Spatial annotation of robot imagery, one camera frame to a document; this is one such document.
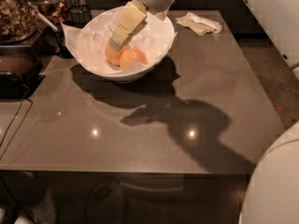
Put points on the black wire cup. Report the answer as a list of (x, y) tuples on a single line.
[(79, 15)]

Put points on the white utensil handle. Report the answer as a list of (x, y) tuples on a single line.
[(45, 20)]

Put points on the white bowl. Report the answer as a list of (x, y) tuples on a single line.
[(124, 74)]

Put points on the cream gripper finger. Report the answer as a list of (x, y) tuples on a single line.
[(161, 15), (132, 16)]

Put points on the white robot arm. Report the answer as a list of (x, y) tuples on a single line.
[(192, 131)]

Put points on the large glass nut jar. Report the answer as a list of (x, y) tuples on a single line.
[(17, 21)]

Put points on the white paper bowl liner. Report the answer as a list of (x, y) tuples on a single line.
[(87, 44)]

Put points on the left whole orange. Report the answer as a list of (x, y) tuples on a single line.
[(114, 56)]

